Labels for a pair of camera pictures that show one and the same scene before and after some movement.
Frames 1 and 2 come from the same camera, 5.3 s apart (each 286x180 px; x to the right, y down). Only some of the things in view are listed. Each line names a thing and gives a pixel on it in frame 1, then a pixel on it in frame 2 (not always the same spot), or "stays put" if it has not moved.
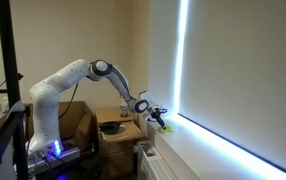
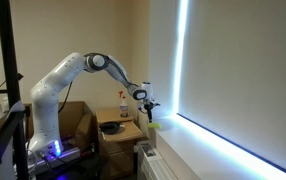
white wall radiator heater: (150, 164) stays put
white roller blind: (242, 73) stays put
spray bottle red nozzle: (124, 109) stays put
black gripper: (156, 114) to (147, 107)
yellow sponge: (167, 130) to (154, 125)
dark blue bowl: (109, 127) stays put
